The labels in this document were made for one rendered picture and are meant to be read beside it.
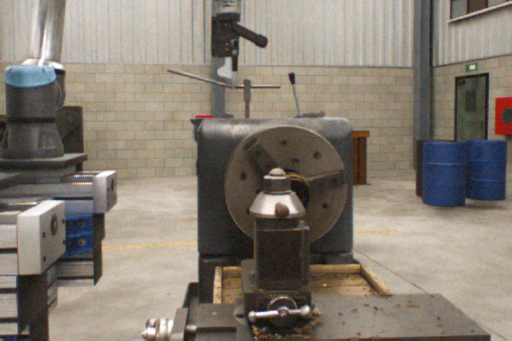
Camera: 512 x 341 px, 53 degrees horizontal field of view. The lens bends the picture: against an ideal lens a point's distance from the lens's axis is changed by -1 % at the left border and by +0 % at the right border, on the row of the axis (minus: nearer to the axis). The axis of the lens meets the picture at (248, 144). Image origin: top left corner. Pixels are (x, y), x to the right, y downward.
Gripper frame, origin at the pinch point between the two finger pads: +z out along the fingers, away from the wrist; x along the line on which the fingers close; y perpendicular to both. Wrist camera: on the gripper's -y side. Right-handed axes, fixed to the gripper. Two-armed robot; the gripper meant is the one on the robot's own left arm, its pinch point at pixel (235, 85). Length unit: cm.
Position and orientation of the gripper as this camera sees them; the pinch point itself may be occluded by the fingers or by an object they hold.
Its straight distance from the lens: 153.8
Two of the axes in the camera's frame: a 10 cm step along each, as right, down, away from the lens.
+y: -10.0, 0.0, -0.4
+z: 0.0, 10.0, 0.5
